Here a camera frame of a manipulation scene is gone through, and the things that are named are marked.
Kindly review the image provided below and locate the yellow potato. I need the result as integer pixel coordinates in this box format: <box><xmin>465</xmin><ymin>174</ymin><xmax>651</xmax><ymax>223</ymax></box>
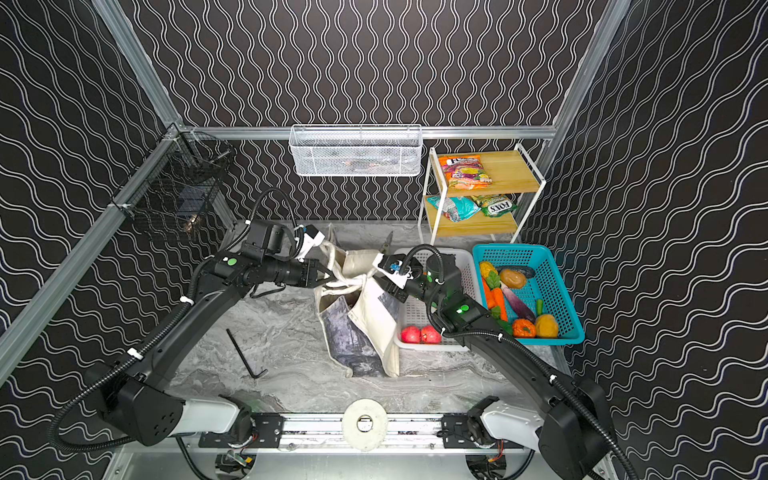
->
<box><xmin>534</xmin><ymin>314</ymin><xmax>559</xmax><ymax>339</ymax></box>

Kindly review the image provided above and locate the white wire wall basket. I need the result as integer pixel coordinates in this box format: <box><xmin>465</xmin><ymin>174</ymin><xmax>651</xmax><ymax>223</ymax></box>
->
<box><xmin>289</xmin><ymin>124</ymin><xmax>423</xmax><ymax>177</ymax></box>

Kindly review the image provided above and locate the orange bell pepper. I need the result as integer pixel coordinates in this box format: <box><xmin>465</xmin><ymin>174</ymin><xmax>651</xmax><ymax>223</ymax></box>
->
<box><xmin>512</xmin><ymin>318</ymin><xmax>537</xmax><ymax>338</ymax></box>

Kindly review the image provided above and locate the green candy bag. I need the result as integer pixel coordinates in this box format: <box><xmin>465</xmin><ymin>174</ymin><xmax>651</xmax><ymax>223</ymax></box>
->
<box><xmin>472</xmin><ymin>195</ymin><xmax>518</xmax><ymax>218</ymax></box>

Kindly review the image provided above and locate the cream canvas grocery bag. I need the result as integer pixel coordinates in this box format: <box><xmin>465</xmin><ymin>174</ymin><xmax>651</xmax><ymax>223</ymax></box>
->
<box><xmin>314</xmin><ymin>230</ymin><xmax>400</xmax><ymax>378</ymax></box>

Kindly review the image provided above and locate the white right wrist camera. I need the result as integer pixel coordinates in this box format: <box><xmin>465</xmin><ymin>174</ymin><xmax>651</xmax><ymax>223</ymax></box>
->
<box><xmin>373</xmin><ymin>252</ymin><xmax>412</xmax><ymax>290</ymax></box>

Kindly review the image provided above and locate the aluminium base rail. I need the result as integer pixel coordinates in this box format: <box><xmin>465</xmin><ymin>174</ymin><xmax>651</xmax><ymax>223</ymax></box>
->
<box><xmin>101</xmin><ymin>411</ymin><xmax>619</xmax><ymax>480</ymax></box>

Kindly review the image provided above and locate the teal white snack bag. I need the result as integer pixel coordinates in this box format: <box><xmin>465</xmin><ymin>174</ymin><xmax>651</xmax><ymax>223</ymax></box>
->
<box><xmin>426</xmin><ymin>195</ymin><xmax>480</xmax><ymax>223</ymax></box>

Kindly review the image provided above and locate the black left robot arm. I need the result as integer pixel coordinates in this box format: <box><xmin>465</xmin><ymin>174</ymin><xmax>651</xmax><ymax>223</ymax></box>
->
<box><xmin>47</xmin><ymin>254</ymin><xmax>334</xmax><ymax>453</ymax></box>

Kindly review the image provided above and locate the orange carrot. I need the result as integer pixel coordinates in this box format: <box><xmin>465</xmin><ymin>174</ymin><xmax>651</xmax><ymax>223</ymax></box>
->
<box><xmin>481</xmin><ymin>279</ymin><xmax>496</xmax><ymax>310</ymax></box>
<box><xmin>490</xmin><ymin>287</ymin><xmax>508</xmax><ymax>322</ymax></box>

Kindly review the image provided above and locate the black wire wall basket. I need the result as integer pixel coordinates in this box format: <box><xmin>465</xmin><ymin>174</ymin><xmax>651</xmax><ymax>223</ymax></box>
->
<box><xmin>123</xmin><ymin>131</ymin><xmax>235</xmax><ymax>244</ymax></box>

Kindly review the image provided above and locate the red apple front middle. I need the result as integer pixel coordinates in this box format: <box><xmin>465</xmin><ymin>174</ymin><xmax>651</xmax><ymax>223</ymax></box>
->
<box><xmin>420</xmin><ymin>325</ymin><xmax>442</xmax><ymax>345</ymax></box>

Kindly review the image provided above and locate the yellow corn cob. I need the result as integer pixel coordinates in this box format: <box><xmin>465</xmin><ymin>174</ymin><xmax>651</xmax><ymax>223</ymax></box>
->
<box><xmin>478</xmin><ymin>261</ymin><xmax>498</xmax><ymax>279</ymax></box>

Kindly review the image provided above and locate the teal plastic vegetable basket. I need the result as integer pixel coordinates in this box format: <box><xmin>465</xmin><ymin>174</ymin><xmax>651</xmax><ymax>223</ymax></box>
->
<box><xmin>472</xmin><ymin>243</ymin><xmax>585</xmax><ymax>346</ymax></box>

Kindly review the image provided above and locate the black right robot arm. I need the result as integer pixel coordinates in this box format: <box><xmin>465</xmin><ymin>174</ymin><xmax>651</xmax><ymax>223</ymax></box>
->
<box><xmin>377</xmin><ymin>256</ymin><xmax>638</xmax><ymax>479</ymax></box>

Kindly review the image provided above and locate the white wooden two-tier shelf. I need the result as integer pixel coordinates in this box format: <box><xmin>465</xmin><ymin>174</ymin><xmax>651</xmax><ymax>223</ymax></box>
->
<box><xmin>417</xmin><ymin>142</ymin><xmax>547</xmax><ymax>244</ymax></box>

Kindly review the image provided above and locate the brown kiwi potato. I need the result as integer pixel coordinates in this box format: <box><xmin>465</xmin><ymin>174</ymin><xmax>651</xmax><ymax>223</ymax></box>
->
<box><xmin>499</xmin><ymin>269</ymin><xmax>527</xmax><ymax>289</ymax></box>

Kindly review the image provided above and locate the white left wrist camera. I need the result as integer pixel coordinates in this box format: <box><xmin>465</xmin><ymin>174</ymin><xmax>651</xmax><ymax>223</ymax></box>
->
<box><xmin>294</xmin><ymin>224</ymin><xmax>326</xmax><ymax>261</ymax></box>

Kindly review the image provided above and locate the green bell pepper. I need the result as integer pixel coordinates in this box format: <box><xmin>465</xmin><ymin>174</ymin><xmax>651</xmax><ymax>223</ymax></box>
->
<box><xmin>496</xmin><ymin>319</ymin><xmax>514</xmax><ymax>336</ymax></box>

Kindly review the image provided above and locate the red apple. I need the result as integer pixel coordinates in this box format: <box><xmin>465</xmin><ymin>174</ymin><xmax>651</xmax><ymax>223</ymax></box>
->
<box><xmin>420</xmin><ymin>325</ymin><xmax>442</xmax><ymax>345</ymax></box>
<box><xmin>400</xmin><ymin>325</ymin><xmax>421</xmax><ymax>344</ymax></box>

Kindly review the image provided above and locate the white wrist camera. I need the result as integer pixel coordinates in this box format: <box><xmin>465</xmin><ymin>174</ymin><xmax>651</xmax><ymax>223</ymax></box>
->
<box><xmin>373</xmin><ymin>252</ymin><xmax>412</xmax><ymax>290</ymax></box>
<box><xmin>294</xmin><ymin>224</ymin><xmax>326</xmax><ymax>261</ymax></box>

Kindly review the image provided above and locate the white round disc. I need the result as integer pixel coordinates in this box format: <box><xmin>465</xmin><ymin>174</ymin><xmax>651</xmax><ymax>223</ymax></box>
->
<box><xmin>341</xmin><ymin>399</ymin><xmax>389</xmax><ymax>452</ymax></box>

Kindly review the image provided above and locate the white plastic fruit basket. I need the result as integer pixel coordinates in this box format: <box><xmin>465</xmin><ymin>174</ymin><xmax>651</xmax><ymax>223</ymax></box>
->
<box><xmin>395</xmin><ymin>247</ymin><xmax>482</xmax><ymax>352</ymax></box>

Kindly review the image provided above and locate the red apple front left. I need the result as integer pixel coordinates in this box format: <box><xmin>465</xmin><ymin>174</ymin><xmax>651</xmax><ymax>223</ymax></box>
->
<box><xmin>400</xmin><ymin>325</ymin><xmax>421</xmax><ymax>344</ymax></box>

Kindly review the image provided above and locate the black hex key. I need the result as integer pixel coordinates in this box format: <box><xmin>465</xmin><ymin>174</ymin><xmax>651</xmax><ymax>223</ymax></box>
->
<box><xmin>225</xmin><ymin>328</ymin><xmax>269</xmax><ymax>380</ymax></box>

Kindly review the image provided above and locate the orange snack bag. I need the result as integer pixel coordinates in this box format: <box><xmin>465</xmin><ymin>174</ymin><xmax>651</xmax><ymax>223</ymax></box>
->
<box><xmin>438</xmin><ymin>155</ymin><xmax>493</xmax><ymax>190</ymax></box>

